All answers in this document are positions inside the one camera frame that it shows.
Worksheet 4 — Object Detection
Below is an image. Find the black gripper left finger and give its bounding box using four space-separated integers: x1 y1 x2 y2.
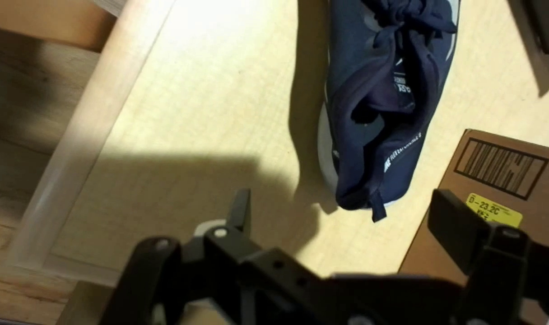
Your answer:
225 186 254 239

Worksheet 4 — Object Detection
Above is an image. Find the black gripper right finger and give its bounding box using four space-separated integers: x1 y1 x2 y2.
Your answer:
426 188 495 280

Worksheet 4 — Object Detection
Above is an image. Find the navy blue sneaker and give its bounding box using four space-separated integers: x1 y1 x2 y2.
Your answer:
316 0 464 224

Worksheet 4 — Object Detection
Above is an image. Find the black white-striped shoe box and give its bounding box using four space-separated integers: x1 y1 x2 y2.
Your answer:
518 0 549 58

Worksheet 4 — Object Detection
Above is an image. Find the Amazon cardboard box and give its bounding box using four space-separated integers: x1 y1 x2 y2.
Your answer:
397 127 549 325

